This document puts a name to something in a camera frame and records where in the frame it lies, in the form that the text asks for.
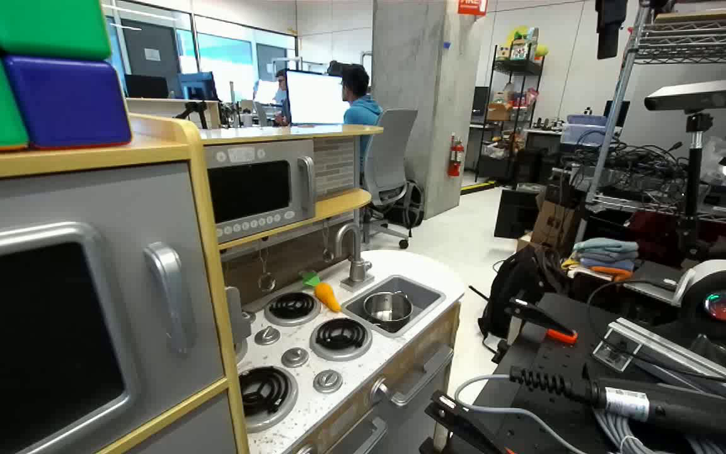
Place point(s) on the silver toy faucet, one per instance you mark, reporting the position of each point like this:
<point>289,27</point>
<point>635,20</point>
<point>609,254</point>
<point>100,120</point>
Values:
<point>348,242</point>

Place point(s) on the black orange clamp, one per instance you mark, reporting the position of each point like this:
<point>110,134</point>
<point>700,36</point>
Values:
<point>502,312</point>

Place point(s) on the cardboard box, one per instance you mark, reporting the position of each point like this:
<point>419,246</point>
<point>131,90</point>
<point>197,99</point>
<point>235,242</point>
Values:
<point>555,228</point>

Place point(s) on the front stove burner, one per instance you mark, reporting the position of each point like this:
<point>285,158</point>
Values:
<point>267,397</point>

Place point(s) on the back left stove burner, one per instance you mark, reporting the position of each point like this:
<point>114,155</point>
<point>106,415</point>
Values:
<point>290,308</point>

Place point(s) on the grey office chair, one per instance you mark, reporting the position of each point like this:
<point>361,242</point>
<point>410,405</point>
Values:
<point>387,179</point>

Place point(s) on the white computer monitor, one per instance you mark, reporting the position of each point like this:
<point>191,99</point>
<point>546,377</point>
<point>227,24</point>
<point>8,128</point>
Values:
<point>315,99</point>

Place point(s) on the grey toy sink basin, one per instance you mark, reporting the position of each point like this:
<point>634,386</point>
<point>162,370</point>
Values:
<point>422,299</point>

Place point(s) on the toy oven door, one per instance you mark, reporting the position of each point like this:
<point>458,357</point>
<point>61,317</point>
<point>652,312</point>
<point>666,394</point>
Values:
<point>105,305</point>

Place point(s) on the orange carrot plush toy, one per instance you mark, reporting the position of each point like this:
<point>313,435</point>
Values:
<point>324,290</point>

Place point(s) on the steel pot in sink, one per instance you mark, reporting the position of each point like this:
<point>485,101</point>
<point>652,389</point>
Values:
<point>387,305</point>

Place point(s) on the back right stove burner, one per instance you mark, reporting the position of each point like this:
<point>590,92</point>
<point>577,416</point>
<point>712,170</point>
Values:
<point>341,338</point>

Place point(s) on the stove burner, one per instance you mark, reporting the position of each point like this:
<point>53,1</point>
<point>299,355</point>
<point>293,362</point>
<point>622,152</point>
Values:
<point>267,397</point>
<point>290,308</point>
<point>341,338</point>

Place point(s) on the red fire extinguisher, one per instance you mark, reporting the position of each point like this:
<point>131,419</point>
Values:
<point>455,158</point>

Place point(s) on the metal storage shelf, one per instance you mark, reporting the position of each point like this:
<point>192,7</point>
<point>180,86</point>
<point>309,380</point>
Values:
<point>516,80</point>

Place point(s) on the blue foam block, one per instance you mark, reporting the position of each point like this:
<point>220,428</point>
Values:
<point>68,104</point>

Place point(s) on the green foam block top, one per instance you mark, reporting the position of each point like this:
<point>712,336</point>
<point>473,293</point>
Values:
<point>58,29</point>

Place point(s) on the aluminium rail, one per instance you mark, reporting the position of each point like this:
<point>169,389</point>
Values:
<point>629,344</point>

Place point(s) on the person in blue shirt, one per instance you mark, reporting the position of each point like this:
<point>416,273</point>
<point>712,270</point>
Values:
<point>361,107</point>

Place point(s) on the toy microwave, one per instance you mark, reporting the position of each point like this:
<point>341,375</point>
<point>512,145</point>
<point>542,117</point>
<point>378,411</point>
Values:
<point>257,187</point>

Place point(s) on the toy kitchen play set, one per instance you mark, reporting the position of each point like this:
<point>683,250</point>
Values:
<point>209,419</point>

